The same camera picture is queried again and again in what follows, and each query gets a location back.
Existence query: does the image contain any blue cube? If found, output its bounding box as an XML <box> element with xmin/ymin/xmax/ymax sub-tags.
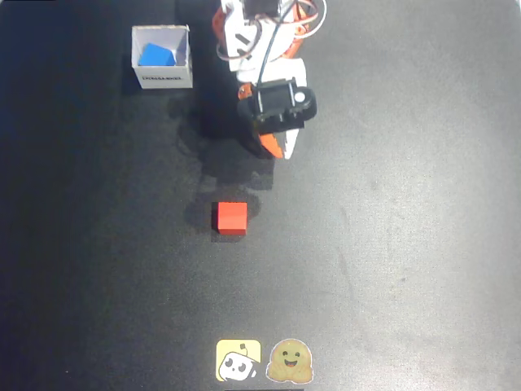
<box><xmin>137</xmin><ymin>42</ymin><xmax>177</xmax><ymax>68</ymax></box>

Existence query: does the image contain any red cube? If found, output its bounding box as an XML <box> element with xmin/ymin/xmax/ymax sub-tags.
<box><xmin>211</xmin><ymin>200</ymin><xmax>248</xmax><ymax>236</ymax></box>

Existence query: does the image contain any white cardboard box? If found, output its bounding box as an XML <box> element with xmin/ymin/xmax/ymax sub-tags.
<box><xmin>130</xmin><ymin>24</ymin><xmax>194</xmax><ymax>90</ymax></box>

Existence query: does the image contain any hugging face emoji sticker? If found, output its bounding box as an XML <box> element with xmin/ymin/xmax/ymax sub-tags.
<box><xmin>265</xmin><ymin>337</ymin><xmax>315</xmax><ymax>384</ymax></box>

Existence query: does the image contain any yellow robot sticker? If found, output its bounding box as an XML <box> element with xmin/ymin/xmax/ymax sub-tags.
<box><xmin>215</xmin><ymin>338</ymin><xmax>262</xmax><ymax>383</ymax></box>

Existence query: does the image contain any black camera cable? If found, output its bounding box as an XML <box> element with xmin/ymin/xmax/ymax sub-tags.
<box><xmin>254</xmin><ymin>20</ymin><xmax>286</xmax><ymax>89</ymax></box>

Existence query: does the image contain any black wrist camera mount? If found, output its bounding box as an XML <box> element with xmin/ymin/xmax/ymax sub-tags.
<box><xmin>237</xmin><ymin>86</ymin><xmax>317</xmax><ymax>136</ymax></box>

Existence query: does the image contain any white servo cable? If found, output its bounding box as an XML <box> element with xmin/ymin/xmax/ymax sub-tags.
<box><xmin>292</xmin><ymin>0</ymin><xmax>328</xmax><ymax>40</ymax></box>
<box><xmin>215</xmin><ymin>20</ymin><xmax>265</xmax><ymax>63</ymax></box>

